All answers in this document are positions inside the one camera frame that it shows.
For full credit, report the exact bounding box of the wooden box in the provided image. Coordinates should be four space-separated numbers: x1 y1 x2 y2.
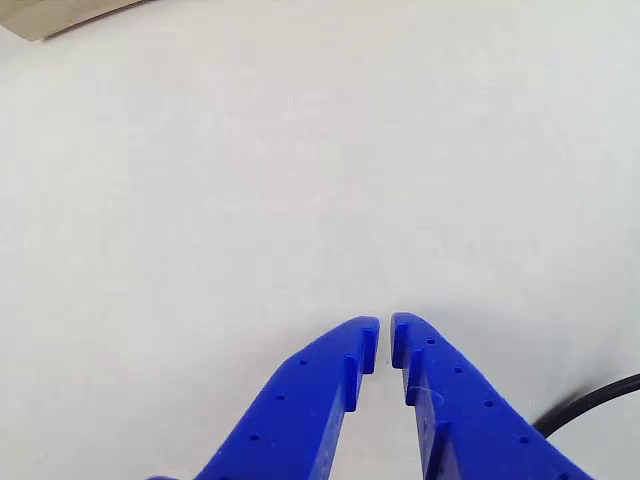
0 0 156 44

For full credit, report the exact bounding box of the black camera cable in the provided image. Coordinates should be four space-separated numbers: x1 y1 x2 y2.
530 372 640 441

